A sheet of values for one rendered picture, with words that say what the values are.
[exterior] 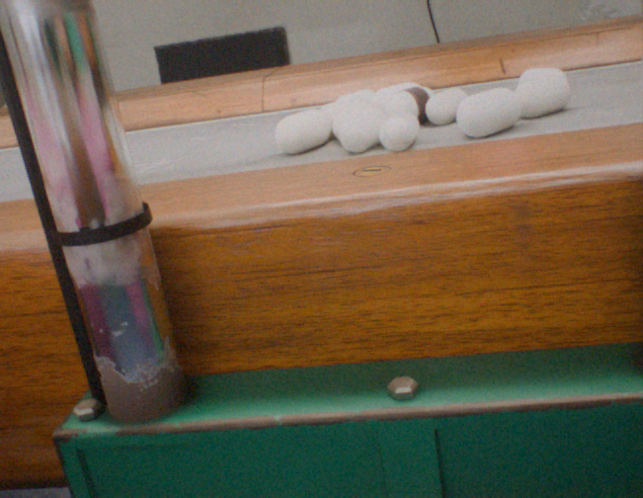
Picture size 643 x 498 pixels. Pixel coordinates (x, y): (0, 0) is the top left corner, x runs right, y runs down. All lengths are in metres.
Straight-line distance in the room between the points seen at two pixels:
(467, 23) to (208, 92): 1.94
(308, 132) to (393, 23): 2.09
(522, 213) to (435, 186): 0.02
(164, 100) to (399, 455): 0.45
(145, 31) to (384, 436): 2.44
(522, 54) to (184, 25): 2.06
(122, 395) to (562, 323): 0.12
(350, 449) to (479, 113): 0.21
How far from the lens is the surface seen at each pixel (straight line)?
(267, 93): 0.58
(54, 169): 0.19
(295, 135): 0.39
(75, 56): 0.19
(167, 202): 0.23
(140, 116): 0.61
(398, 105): 0.41
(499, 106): 0.37
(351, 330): 0.21
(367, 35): 2.47
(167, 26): 2.57
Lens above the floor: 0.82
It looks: 19 degrees down
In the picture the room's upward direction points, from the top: 9 degrees counter-clockwise
